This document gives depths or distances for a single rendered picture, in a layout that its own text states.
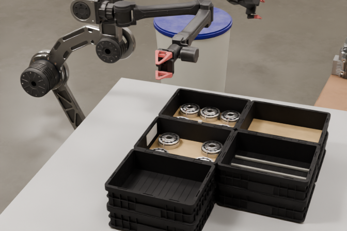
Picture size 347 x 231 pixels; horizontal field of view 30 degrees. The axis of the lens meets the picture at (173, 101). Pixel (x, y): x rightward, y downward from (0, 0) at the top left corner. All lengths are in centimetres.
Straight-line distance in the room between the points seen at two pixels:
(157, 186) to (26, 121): 235
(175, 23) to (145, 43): 144
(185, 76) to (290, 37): 182
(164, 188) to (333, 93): 245
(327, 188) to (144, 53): 317
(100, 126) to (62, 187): 56
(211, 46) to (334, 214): 203
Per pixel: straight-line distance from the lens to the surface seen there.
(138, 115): 363
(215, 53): 470
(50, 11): 706
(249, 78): 551
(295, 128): 329
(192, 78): 474
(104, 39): 336
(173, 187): 287
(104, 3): 302
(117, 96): 384
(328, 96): 499
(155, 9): 298
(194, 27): 276
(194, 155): 306
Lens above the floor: 258
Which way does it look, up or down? 30 degrees down
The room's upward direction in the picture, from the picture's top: 1 degrees counter-clockwise
